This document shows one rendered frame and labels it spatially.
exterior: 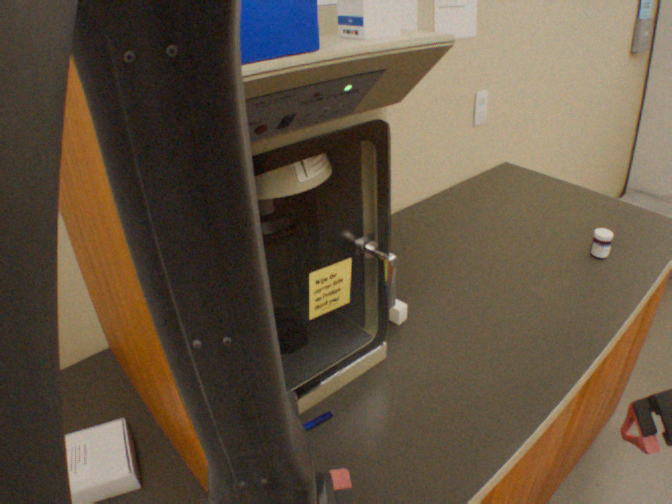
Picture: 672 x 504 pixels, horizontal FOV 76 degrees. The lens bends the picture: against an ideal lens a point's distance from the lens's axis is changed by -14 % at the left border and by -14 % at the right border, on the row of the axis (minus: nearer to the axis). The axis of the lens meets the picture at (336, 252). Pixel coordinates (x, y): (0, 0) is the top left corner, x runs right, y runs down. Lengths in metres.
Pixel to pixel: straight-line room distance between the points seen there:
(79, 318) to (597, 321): 1.06
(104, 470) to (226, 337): 0.63
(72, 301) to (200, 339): 0.85
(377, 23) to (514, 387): 0.63
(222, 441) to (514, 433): 0.64
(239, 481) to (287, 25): 0.35
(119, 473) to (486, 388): 0.61
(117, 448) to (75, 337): 0.34
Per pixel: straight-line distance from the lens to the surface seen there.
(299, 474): 0.28
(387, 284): 0.72
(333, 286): 0.71
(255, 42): 0.42
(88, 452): 0.83
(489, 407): 0.86
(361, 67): 0.51
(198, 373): 0.21
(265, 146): 0.57
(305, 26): 0.45
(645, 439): 0.68
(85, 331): 1.08
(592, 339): 1.04
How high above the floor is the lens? 1.57
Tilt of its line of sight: 31 degrees down
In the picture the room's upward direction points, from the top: 3 degrees counter-clockwise
